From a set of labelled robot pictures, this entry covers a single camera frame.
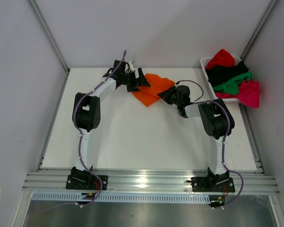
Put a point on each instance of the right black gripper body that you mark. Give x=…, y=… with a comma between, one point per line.
x=170, y=96

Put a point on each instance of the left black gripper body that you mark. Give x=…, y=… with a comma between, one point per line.
x=129, y=76

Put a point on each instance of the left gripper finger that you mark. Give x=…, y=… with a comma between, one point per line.
x=142, y=81
x=132, y=86

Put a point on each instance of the orange t shirt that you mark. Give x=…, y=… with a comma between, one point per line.
x=149, y=95

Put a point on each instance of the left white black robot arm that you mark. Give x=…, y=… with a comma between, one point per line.
x=86, y=118

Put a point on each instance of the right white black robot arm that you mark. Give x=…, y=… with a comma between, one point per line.
x=217, y=123

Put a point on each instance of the white plastic laundry basket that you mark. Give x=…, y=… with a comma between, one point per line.
x=203, y=62

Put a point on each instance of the black t shirt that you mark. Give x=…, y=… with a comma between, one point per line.
x=220, y=74

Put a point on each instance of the green t shirt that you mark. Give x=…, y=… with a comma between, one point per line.
x=232, y=85

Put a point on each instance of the red t shirt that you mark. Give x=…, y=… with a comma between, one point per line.
x=221, y=58

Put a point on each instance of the magenta t shirt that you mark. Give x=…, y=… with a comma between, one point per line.
x=249, y=94

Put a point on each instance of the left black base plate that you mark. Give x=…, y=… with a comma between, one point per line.
x=84, y=183

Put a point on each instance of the aluminium mounting rail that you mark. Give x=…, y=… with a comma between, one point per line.
x=149, y=181

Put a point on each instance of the slotted grey cable duct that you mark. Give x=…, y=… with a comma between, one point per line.
x=122, y=197

